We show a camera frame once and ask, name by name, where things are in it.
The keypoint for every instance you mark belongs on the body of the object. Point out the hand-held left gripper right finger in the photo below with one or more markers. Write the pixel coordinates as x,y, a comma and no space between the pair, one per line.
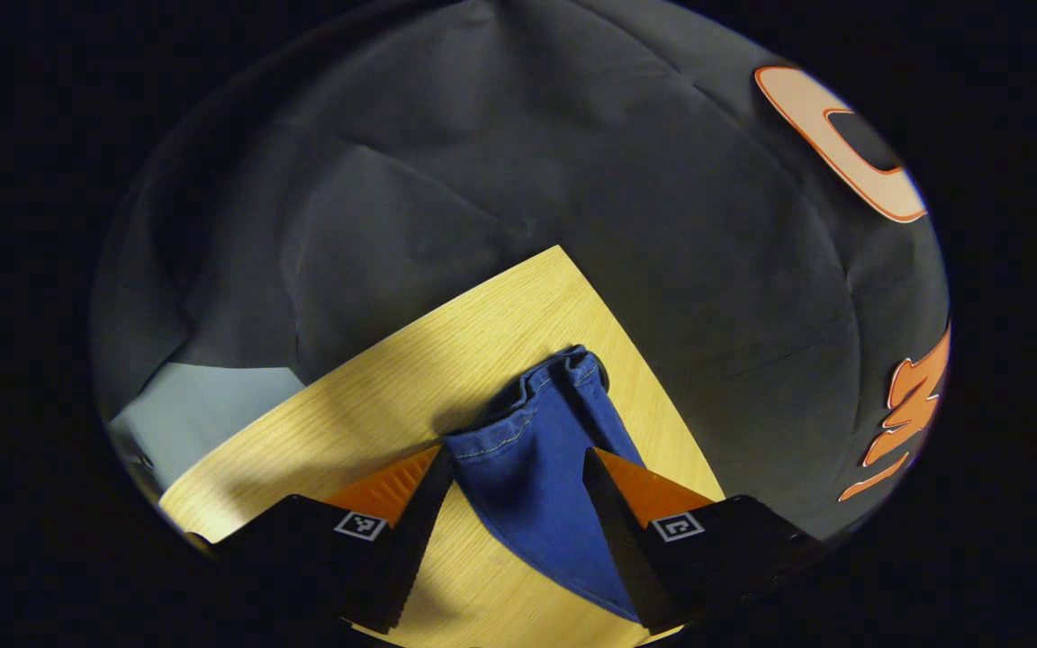
622,531

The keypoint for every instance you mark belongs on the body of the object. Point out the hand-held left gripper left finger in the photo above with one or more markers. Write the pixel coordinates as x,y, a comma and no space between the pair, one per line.
410,540

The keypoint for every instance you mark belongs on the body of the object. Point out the blue jeans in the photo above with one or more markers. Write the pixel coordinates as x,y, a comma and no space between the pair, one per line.
536,468

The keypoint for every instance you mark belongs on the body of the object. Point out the black backdrop cloth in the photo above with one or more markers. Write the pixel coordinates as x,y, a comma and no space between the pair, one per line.
572,180

